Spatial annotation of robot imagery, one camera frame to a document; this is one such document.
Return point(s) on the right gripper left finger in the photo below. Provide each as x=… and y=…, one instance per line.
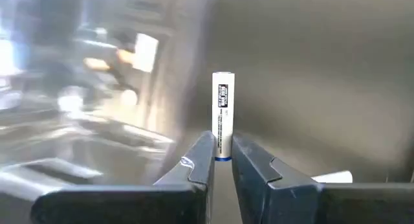
x=191, y=185

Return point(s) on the white AAA battery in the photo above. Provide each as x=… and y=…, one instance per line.
x=223, y=120

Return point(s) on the clear plastic bin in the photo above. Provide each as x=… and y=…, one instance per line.
x=19, y=182

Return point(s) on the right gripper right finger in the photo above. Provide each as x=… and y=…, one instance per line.
x=258, y=185

